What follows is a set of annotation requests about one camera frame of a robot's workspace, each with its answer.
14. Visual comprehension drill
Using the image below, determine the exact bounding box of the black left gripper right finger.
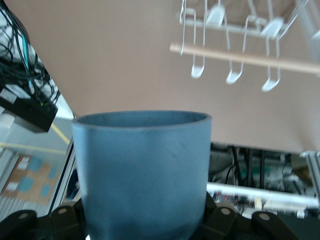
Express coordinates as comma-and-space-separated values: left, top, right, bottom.
199, 191, 304, 240

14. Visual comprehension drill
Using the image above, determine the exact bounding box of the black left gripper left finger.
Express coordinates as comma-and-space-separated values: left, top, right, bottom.
0, 199, 87, 240

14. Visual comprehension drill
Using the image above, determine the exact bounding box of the blue plastic cup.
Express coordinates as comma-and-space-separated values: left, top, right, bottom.
71, 110, 214, 240

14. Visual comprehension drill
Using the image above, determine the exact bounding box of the cardboard with blue labels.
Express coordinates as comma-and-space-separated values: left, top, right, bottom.
0, 154, 60, 205

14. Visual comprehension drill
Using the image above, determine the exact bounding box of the black electronics box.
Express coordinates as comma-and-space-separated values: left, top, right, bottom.
0, 95, 59, 134

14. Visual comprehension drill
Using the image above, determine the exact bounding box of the white horizontal rail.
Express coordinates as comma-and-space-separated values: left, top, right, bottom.
206, 181, 320, 209

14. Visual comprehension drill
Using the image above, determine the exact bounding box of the aluminium frame profile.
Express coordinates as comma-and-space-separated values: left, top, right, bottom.
299, 149, 320, 209

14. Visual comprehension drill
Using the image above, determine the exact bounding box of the black cable bundle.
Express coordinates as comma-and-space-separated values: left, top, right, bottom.
0, 3, 61, 107

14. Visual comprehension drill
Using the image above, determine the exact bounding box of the white wire cup rack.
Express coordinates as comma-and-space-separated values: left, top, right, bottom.
169, 0, 320, 93

